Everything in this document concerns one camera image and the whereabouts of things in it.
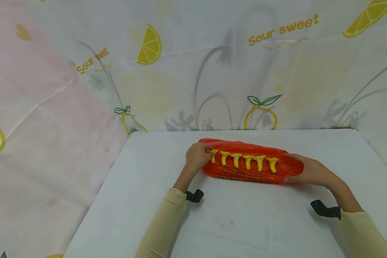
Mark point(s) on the person's left hand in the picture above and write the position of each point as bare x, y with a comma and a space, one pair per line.
196, 157

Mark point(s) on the person's right hand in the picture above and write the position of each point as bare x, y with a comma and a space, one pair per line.
314, 172

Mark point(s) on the person's left fingers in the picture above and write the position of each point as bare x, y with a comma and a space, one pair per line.
206, 147

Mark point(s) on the person's right index finger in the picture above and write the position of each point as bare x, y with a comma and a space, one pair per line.
293, 156

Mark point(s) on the person's right thumb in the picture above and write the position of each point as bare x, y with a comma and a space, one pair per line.
292, 178

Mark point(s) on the orange plastic bag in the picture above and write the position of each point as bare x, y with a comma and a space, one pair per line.
245, 175

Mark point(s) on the person's left forearm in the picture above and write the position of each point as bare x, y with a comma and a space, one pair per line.
167, 218

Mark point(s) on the person's right forearm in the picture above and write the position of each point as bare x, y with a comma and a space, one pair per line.
358, 225

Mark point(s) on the row of yellow mushrooms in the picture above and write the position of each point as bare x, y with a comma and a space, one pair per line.
248, 161

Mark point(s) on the black wrist band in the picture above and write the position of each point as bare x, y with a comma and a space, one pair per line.
325, 210
195, 196

